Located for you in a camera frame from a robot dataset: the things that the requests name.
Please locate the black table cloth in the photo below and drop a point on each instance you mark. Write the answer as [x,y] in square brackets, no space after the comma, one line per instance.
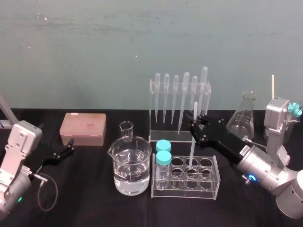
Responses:
[94,203]

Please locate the clear glass conical flask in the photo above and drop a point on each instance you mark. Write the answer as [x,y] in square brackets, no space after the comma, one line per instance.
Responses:
[243,120]

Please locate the clear plastic transfer pipette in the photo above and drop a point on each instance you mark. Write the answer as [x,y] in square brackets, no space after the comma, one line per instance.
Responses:
[193,87]
[202,87]
[157,94]
[184,99]
[165,94]
[174,94]

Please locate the clear acrylic pipette stand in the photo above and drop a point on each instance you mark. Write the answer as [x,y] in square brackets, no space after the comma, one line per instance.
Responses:
[165,136]

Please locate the large glass beaker with water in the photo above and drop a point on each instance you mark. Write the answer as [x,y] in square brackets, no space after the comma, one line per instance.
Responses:
[130,170]

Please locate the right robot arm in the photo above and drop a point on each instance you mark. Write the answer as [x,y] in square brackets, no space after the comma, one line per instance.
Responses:
[274,175]

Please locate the clear tube with teal cap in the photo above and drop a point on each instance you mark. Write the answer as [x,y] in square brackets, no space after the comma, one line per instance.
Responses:
[293,106]
[163,145]
[297,111]
[163,158]

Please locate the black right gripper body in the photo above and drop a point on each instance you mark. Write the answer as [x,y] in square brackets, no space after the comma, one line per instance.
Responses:
[225,139]

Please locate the clear glass stirring rod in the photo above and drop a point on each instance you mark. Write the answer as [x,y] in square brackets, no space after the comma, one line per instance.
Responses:
[192,151]

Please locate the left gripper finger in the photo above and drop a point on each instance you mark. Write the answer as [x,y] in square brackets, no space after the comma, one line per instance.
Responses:
[62,155]
[68,144]

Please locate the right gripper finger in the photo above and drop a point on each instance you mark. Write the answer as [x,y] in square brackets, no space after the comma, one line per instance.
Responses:
[204,119]
[198,133]

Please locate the thin wooden stick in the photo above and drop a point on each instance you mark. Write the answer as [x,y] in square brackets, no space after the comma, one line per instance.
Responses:
[273,86]

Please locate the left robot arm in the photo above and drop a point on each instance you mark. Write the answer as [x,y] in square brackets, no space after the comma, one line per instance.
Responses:
[16,151]

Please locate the small glass beaker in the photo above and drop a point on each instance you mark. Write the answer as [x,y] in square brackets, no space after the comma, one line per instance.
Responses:
[126,132]

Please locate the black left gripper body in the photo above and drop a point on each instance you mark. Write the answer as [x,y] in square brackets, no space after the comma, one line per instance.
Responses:
[43,153]

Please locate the clear acrylic tube rack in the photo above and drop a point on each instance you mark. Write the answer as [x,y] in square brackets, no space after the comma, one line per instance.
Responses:
[203,186]

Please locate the pink pipette tip box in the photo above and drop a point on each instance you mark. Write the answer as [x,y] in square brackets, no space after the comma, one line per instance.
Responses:
[82,127]

